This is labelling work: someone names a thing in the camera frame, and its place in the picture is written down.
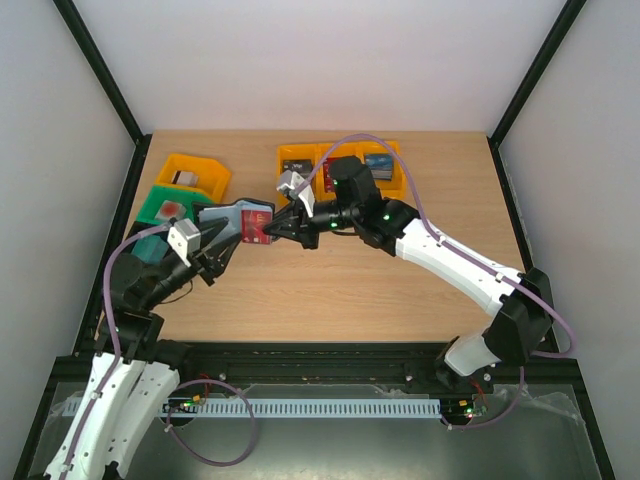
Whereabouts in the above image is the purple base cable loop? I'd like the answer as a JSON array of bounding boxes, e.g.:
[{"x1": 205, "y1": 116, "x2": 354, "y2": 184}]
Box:
[{"x1": 163, "y1": 379, "x2": 257, "y2": 465}]

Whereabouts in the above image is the yellow bin with red cards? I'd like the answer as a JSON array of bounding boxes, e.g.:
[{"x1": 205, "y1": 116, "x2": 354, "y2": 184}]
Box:
[{"x1": 314, "y1": 142, "x2": 364, "y2": 201}]

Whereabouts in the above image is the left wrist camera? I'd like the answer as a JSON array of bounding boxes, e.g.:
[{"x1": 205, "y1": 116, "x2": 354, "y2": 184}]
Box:
[{"x1": 167, "y1": 218, "x2": 201, "y2": 267}]

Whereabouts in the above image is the yellow bin left side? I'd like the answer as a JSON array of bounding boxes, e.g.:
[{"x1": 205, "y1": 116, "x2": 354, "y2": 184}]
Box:
[{"x1": 155, "y1": 153, "x2": 232, "y2": 193}]

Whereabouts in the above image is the black right rear frame post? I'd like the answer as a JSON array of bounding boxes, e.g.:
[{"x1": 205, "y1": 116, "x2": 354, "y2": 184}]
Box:
[{"x1": 489, "y1": 0, "x2": 589, "y2": 144}]

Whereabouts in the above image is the silver card stack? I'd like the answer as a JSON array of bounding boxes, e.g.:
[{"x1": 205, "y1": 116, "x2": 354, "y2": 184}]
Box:
[{"x1": 172, "y1": 170, "x2": 199, "y2": 188}]

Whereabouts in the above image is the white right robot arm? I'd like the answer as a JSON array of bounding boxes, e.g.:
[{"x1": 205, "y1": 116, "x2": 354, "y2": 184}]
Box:
[{"x1": 263, "y1": 157, "x2": 551, "y2": 392}]

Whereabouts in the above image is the teal card stack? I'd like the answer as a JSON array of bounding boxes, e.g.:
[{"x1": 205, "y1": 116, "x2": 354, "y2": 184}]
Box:
[{"x1": 132, "y1": 235, "x2": 169, "y2": 265}]

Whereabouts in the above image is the green bin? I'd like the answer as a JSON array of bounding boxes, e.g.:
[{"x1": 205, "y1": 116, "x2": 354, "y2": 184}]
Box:
[{"x1": 131, "y1": 184, "x2": 225, "y2": 233}]

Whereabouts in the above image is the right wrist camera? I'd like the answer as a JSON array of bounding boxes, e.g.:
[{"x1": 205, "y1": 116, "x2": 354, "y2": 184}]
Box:
[{"x1": 276, "y1": 170, "x2": 315, "y2": 218}]

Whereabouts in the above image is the red round card stack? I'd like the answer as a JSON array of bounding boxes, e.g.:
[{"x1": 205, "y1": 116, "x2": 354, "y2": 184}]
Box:
[{"x1": 154, "y1": 200, "x2": 187, "y2": 222}]

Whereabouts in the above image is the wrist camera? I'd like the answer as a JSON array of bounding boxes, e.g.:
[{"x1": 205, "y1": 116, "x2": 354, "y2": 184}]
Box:
[
  {"x1": 167, "y1": 218, "x2": 201, "y2": 267},
  {"x1": 276, "y1": 170, "x2": 315, "y2": 218}
]

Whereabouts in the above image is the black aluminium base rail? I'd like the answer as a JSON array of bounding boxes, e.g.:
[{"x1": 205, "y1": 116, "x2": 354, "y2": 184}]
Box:
[{"x1": 46, "y1": 342, "x2": 584, "y2": 395}]

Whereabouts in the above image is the black card stack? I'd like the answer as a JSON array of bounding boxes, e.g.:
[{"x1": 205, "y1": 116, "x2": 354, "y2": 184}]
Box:
[{"x1": 282, "y1": 159, "x2": 314, "y2": 177}]

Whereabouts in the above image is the black left rear frame post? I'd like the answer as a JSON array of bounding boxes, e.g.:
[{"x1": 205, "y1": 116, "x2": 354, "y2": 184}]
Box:
[{"x1": 52, "y1": 0, "x2": 146, "y2": 146}]

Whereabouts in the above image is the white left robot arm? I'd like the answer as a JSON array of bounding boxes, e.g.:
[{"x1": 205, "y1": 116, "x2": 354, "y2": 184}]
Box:
[{"x1": 41, "y1": 217, "x2": 241, "y2": 479}]

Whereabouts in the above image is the white slotted cable duct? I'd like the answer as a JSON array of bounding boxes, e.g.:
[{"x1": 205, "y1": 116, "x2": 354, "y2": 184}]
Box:
[{"x1": 174, "y1": 398, "x2": 441, "y2": 419}]

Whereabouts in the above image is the yellow bin with blue cards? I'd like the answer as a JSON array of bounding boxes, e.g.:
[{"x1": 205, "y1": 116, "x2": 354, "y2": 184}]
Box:
[{"x1": 357, "y1": 141, "x2": 407, "y2": 200}]

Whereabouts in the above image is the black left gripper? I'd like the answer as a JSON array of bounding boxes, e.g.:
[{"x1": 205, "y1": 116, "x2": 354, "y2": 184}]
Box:
[{"x1": 142, "y1": 216, "x2": 243, "y2": 310}]

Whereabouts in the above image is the black card holder wallet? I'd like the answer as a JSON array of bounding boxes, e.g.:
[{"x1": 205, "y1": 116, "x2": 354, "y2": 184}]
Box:
[{"x1": 194, "y1": 198, "x2": 275, "y2": 238}]

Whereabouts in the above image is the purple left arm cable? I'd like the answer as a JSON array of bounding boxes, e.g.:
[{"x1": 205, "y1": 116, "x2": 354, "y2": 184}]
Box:
[{"x1": 54, "y1": 222, "x2": 176, "y2": 480}]

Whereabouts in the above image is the black frame post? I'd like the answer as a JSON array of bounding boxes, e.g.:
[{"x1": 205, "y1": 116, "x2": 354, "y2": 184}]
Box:
[
  {"x1": 489, "y1": 0, "x2": 589, "y2": 144},
  {"x1": 52, "y1": 0, "x2": 146, "y2": 146}
]

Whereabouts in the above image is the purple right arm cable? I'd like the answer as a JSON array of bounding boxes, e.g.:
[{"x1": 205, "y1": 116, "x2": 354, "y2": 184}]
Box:
[{"x1": 294, "y1": 133, "x2": 576, "y2": 357}]

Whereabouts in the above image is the blue card stack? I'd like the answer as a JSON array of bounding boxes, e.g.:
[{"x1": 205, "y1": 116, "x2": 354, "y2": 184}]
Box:
[{"x1": 364, "y1": 153, "x2": 394, "y2": 181}]

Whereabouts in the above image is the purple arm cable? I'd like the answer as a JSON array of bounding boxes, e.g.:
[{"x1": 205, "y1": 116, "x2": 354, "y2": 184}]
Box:
[
  {"x1": 54, "y1": 222, "x2": 176, "y2": 480},
  {"x1": 294, "y1": 133, "x2": 576, "y2": 357}
]

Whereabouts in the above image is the yellow bin with black cards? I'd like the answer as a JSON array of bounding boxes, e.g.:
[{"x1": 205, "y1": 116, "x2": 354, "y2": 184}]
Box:
[{"x1": 276, "y1": 143, "x2": 320, "y2": 206}]

